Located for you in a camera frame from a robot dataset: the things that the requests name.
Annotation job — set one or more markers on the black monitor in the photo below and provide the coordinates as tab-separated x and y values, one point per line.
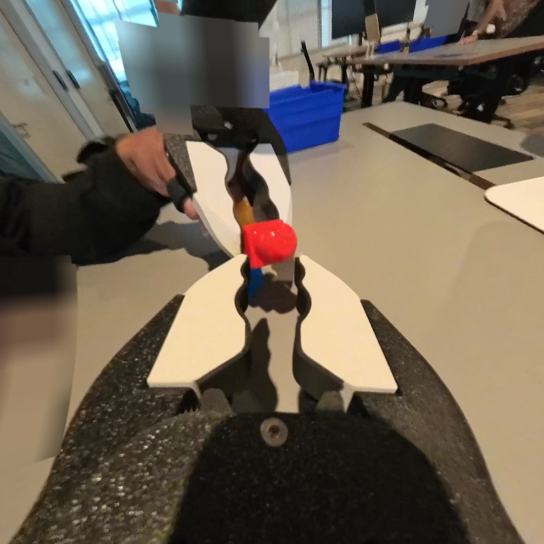
352	17

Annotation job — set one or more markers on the blue mega block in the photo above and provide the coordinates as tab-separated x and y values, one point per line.
256	284

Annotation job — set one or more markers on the black desk mat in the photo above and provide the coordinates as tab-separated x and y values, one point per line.
463	146

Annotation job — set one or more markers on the dark metal strip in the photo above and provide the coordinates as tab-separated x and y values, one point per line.
425	155

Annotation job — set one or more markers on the person's left forearm black sleeve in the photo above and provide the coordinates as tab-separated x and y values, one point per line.
42	216

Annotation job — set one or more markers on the small blue plastic bin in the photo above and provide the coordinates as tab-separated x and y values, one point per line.
420	44

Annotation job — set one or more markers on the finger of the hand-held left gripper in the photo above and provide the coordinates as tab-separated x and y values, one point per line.
210	187
278	187

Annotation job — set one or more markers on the long wooden table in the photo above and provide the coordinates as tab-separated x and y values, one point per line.
459	53

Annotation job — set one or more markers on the white cabinet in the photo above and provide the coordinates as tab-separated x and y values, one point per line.
38	85

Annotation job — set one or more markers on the red mega block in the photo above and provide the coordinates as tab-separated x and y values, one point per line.
267	242

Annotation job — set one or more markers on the large blue plastic bin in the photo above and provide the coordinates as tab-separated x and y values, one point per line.
306	114

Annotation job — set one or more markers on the person's left hand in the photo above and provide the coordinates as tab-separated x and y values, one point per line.
140	161

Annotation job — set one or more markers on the yellow mega block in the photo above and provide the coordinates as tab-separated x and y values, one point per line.
244	212

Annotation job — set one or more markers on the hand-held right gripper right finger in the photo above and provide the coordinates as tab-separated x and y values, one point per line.
340	335

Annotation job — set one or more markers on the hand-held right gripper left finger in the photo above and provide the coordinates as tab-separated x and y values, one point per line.
204	331

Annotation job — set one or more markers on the white rounded board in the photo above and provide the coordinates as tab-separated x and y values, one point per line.
520	199

